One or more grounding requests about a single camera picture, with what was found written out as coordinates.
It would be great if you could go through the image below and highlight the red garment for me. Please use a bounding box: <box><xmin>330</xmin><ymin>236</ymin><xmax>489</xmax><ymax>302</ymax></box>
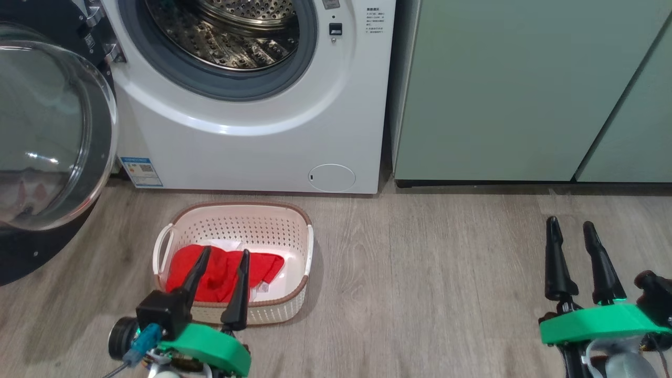
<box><xmin>165</xmin><ymin>244</ymin><xmax>285</xmax><ymax>303</ymax></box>

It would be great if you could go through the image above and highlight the round dark washer door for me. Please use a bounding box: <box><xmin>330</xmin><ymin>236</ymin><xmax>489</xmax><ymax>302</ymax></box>
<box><xmin>0</xmin><ymin>0</ymin><xmax>119</xmax><ymax>287</ymax></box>

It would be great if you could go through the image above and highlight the thin black left camera cable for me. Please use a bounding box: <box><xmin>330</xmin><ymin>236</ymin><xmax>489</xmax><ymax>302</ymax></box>
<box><xmin>102</xmin><ymin>361</ymin><xmax>132</xmax><ymax>378</ymax></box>

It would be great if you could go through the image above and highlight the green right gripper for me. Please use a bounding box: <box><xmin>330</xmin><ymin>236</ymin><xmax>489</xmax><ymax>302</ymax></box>
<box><xmin>539</xmin><ymin>216</ymin><xmax>672</xmax><ymax>347</ymax></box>

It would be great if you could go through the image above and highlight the blue left camera connector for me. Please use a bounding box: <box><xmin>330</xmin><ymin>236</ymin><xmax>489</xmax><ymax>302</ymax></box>
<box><xmin>123</xmin><ymin>323</ymin><xmax>162</xmax><ymax>367</ymax></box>

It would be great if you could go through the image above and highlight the round white filter access cover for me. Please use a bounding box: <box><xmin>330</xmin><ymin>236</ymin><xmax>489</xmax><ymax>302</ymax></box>
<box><xmin>308</xmin><ymin>164</ymin><xmax>356</xmax><ymax>193</ymax></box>

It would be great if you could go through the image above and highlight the white Hisense washing machine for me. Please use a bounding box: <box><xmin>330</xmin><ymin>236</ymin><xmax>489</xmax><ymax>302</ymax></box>
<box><xmin>68</xmin><ymin>0</ymin><xmax>397</xmax><ymax>195</ymax></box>

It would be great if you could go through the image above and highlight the pale green cabinet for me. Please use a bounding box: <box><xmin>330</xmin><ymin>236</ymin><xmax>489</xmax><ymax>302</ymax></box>
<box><xmin>394</xmin><ymin>0</ymin><xmax>672</xmax><ymax>182</ymax></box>

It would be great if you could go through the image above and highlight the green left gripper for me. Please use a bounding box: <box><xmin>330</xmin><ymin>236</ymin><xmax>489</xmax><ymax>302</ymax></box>
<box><xmin>152</xmin><ymin>245</ymin><xmax>253</xmax><ymax>378</ymax></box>

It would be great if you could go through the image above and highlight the stainless steel washing machine drum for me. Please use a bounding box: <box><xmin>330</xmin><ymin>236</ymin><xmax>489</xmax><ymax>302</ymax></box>
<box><xmin>144</xmin><ymin>0</ymin><xmax>300</xmax><ymax>71</ymax></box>

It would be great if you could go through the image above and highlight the blue energy label sticker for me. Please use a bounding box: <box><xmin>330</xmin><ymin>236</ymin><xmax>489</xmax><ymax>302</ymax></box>
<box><xmin>120</xmin><ymin>156</ymin><xmax>163</xmax><ymax>188</ymax></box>

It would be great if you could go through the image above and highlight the cream perforated laundry basket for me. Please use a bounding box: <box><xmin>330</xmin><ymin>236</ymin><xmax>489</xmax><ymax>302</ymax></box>
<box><xmin>152</xmin><ymin>202</ymin><xmax>314</xmax><ymax>327</ymax></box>

